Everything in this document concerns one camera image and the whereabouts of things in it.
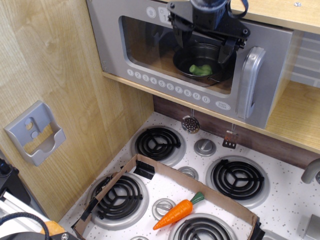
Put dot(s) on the grey stove knob middle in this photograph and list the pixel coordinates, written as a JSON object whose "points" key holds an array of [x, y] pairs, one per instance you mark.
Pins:
{"points": [[190, 172]]}

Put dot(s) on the grey toy microwave door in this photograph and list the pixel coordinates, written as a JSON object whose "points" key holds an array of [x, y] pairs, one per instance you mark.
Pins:
{"points": [[135, 41]]}

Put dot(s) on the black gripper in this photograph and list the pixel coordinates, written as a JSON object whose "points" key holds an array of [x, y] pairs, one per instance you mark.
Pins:
{"points": [[212, 18]]}

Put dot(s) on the grey stove knob back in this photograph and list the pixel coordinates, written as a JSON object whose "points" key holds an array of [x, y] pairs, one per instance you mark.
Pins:
{"points": [[205, 147]]}

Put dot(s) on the grey wall phone holder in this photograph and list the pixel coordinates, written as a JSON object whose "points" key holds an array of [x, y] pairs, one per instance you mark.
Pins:
{"points": [[28, 126]]}

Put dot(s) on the grey toy faucet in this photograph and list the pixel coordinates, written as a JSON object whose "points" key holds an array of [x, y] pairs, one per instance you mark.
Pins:
{"points": [[312, 172]]}

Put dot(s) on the green toy vegetable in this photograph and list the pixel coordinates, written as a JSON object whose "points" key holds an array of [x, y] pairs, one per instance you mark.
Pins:
{"points": [[203, 70]]}

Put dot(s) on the black device at left edge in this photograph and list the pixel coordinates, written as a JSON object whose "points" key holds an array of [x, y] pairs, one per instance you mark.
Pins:
{"points": [[10, 182]]}

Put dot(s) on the front left stove burner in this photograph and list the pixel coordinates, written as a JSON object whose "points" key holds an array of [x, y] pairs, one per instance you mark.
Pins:
{"points": [[123, 205]]}

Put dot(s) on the stove burner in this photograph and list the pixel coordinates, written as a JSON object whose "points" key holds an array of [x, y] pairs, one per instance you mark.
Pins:
{"points": [[201, 226], [240, 179], [160, 143], [123, 205]]}

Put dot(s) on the grey stove knob front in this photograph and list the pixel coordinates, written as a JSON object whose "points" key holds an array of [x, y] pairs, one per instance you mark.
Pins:
{"points": [[161, 207]]}

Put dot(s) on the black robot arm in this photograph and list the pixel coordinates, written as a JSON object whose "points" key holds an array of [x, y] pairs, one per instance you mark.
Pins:
{"points": [[212, 18]]}

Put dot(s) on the hanging toy strainer spoon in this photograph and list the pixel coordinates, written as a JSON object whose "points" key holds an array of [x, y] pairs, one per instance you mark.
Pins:
{"points": [[190, 124]]}

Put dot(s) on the hanging toy spatula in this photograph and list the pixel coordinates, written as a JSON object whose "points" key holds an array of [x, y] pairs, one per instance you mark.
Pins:
{"points": [[230, 138]]}

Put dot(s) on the back left stove burner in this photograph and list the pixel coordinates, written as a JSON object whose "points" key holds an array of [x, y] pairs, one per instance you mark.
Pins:
{"points": [[160, 143]]}

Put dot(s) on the orange cloth piece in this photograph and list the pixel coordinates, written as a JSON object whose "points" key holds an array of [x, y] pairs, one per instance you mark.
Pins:
{"points": [[54, 228]]}

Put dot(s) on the back right stove burner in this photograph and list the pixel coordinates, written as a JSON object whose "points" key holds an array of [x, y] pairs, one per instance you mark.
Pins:
{"points": [[240, 179]]}

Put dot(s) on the front right stove burner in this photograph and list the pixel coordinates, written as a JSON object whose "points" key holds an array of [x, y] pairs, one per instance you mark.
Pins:
{"points": [[201, 226]]}

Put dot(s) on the stainless steel pot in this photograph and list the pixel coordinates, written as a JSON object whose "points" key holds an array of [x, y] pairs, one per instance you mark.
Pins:
{"points": [[204, 54]]}

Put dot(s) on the grey stove knob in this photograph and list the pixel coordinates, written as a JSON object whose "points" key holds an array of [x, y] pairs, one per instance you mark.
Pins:
{"points": [[161, 207], [190, 172], [205, 147]]}

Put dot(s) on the orange toy carrot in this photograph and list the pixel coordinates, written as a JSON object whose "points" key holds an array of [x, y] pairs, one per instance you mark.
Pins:
{"points": [[178, 212]]}

